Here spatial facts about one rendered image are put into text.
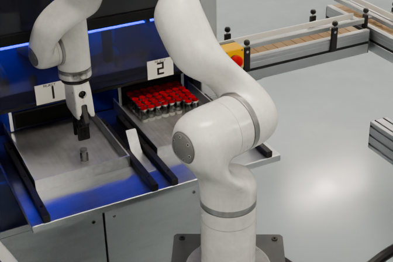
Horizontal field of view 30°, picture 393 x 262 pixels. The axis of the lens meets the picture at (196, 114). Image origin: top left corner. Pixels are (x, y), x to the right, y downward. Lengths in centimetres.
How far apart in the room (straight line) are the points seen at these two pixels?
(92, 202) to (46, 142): 34
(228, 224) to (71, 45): 61
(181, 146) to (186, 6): 27
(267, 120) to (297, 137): 243
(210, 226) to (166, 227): 98
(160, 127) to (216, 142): 81
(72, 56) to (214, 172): 59
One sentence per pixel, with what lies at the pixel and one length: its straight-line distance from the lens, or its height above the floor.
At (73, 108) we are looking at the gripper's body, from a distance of 190.
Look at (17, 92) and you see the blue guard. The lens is 209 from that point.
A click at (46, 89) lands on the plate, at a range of 210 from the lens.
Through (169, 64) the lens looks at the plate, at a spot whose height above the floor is 103.
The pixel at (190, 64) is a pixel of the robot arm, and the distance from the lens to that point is 143.
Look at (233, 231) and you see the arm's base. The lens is 153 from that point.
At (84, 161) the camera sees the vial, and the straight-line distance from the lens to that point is 201.
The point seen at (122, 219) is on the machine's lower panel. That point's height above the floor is 52.
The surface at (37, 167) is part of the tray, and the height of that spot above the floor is 88.
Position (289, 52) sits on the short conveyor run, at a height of 92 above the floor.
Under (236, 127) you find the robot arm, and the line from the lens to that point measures 140.
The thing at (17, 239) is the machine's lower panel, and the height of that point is 56.
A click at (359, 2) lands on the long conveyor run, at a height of 96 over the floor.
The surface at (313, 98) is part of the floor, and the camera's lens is 428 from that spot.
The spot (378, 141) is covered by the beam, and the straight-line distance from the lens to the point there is 293.
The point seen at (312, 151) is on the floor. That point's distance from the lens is 377.
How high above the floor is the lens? 194
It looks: 28 degrees down
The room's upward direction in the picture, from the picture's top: 1 degrees counter-clockwise
